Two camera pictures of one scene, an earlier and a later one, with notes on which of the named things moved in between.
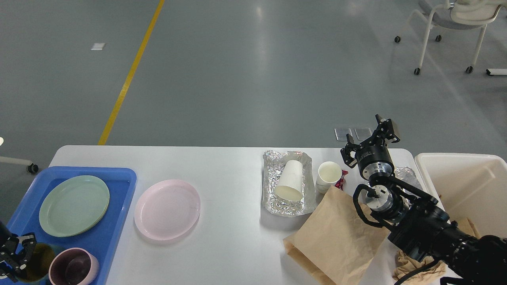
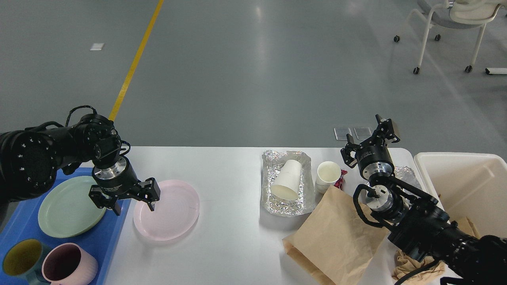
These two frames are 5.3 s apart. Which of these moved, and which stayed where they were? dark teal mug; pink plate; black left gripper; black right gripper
Moved: black left gripper; dark teal mug
Stayed: pink plate; black right gripper
